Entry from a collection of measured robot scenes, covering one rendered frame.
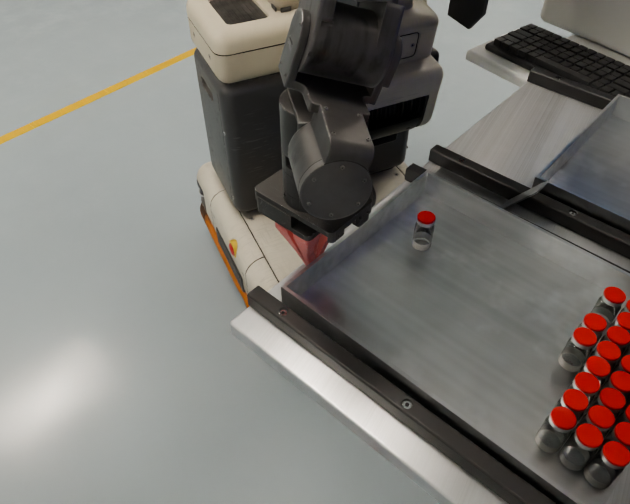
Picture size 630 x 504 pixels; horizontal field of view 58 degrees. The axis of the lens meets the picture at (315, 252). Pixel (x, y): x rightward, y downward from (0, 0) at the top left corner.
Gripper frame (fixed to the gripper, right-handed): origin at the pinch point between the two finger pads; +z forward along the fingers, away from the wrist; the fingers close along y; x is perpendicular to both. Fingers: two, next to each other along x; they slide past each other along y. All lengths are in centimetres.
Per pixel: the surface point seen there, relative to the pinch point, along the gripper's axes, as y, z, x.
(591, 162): 15.4, 2.0, 40.4
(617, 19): 0, 3, 91
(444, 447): 22.1, 1.9, -8.2
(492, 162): 5.0, 2.3, 31.9
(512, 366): 22.5, 2.8, 3.8
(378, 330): 10.1, 2.7, -1.3
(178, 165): -128, 88, 68
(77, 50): -238, 86, 95
